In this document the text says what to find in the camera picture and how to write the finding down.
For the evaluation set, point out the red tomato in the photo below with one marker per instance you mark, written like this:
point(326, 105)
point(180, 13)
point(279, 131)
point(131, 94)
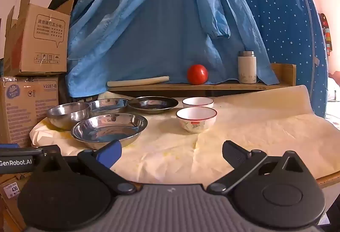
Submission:
point(197, 74)

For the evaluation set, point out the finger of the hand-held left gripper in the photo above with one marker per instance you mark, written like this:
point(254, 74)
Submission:
point(29, 152)

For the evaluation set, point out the light blue coat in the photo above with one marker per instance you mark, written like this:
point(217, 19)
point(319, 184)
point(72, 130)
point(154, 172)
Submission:
point(148, 35)

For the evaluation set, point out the white stick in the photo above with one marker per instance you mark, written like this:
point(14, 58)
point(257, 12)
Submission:
point(138, 81)

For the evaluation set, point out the deep steel bowl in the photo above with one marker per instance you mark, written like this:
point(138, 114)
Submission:
point(67, 115)

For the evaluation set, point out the cream paper table cover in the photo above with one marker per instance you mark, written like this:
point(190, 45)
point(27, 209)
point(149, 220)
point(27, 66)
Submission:
point(265, 128)

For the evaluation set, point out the white thermos bottle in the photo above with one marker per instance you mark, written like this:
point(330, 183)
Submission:
point(247, 70)

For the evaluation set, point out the colourful patterned cloth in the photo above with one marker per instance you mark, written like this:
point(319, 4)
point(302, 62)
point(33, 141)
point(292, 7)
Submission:
point(326, 35)

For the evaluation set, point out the cardboard box with blue logo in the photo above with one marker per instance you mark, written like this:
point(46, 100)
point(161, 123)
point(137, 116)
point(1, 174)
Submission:
point(26, 110)

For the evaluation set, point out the blue dotted cloth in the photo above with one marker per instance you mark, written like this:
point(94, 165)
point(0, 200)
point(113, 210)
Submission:
point(279, 9)

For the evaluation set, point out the cardboard box with white label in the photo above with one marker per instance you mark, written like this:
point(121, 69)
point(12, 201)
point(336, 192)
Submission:
point(10, 191)

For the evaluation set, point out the medium shallow steel bowl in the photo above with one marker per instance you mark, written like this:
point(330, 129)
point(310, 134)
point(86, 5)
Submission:
point(109, 105)

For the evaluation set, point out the plain white red-rimmed bowl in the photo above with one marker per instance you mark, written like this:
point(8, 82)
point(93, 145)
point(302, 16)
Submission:
point(198, 102)

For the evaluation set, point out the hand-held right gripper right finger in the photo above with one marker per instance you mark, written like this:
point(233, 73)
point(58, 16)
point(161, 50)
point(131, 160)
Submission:
point(233, 151)

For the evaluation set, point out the wooden shelf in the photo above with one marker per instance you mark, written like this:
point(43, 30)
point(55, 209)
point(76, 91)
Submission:
point(285, 74)

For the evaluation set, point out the large shallow steel bowl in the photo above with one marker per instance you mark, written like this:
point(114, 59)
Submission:
point(109, 128)

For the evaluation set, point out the open brown cardboard box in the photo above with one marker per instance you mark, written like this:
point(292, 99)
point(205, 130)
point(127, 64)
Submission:
point(39, 43)

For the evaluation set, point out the floral white red-rimmed bowl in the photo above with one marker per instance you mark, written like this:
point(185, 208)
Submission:
point(196, 122)

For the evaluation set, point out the steel plate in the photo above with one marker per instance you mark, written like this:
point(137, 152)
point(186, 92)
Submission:
point(152, 104)

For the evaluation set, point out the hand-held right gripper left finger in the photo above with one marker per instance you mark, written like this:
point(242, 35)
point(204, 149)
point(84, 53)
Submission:
point(109, 153)

